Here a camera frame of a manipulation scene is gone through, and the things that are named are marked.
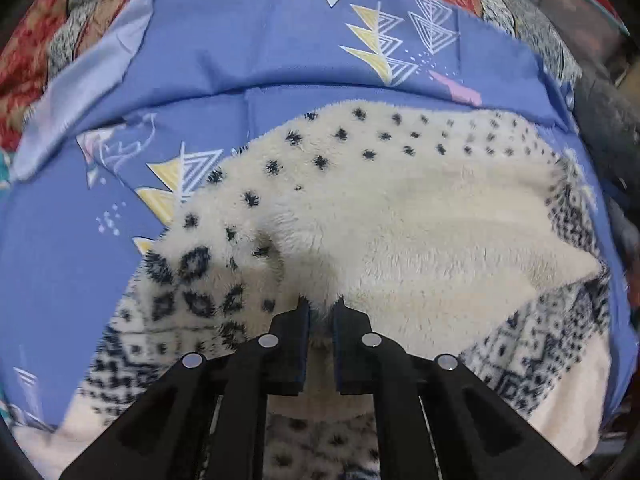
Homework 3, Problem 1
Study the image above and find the dark grey cloth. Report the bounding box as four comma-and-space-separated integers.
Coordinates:
570, 65, 640, 271

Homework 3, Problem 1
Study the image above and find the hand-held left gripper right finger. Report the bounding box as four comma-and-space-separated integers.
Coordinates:
332, 297, 585, 480

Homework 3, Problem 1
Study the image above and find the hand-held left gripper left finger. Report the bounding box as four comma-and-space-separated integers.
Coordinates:
59, 296, 312, 480

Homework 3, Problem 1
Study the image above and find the cream fleece patterned sweater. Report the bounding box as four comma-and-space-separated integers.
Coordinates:
10, 100, 617, 480

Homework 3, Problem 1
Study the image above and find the blue geometric print bedsheet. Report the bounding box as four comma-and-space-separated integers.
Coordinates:
0, 0, 632, 431

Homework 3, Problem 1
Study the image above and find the red patterned quilt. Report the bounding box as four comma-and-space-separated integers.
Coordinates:
0, 0, 581, 151

